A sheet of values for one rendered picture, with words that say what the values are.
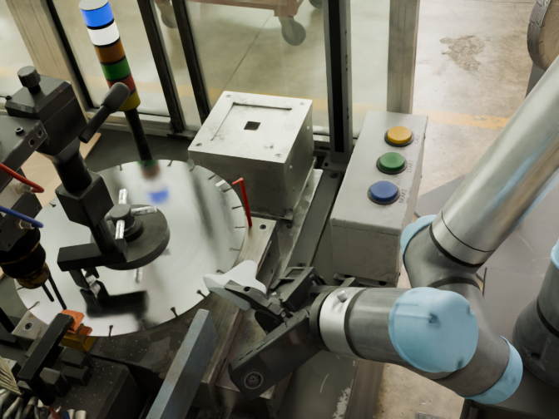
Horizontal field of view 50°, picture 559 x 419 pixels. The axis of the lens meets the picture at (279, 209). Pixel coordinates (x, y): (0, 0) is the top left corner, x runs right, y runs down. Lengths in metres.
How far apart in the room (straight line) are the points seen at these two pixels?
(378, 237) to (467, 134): 1.62
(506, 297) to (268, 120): 0.51
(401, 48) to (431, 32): 2.08
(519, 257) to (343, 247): 1.17
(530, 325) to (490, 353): 0.29
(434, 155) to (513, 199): 1.77
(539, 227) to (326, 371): 1.36
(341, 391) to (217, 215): 0.31
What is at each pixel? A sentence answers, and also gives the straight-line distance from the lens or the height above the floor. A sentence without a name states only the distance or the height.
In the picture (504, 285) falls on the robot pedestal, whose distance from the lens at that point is 1.05.
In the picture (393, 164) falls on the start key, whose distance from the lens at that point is 0.99.
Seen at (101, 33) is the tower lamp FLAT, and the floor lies 1.12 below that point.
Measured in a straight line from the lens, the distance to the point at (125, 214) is 0.84.
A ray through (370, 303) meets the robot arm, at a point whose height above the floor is 1.07.
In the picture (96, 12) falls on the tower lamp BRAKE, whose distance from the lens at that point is 1.00.
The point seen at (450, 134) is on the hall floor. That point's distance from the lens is 2.51.
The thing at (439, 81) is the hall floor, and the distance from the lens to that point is 2.80.
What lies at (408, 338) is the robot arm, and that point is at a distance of 0.57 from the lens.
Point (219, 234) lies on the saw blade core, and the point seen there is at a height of 0.95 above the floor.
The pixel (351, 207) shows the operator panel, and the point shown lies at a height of 0.90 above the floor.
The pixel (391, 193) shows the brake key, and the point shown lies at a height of 0.91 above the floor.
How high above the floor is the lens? 1.57
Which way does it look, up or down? 45 degrees down
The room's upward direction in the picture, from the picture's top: 8 degrees counter-clockwise
